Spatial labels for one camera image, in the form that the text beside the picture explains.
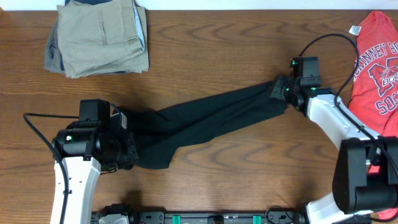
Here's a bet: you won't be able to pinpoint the red printed t-shirt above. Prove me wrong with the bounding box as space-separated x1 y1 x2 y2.
345 11 398 220

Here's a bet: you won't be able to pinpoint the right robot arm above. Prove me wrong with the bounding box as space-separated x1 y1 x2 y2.
270 76 397 223

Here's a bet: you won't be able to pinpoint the folded grey garment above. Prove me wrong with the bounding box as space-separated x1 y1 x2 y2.
43 0 133 75

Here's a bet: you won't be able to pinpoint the folded khaki trousers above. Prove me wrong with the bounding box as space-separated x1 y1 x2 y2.
56 0 150 79

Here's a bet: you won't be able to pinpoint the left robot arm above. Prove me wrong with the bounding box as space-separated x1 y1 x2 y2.
50 128 138 223

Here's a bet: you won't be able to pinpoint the black t-shirt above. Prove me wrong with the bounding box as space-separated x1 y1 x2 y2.
120 82 287 169

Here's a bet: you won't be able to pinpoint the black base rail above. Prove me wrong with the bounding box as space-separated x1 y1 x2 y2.
91 203 307 224

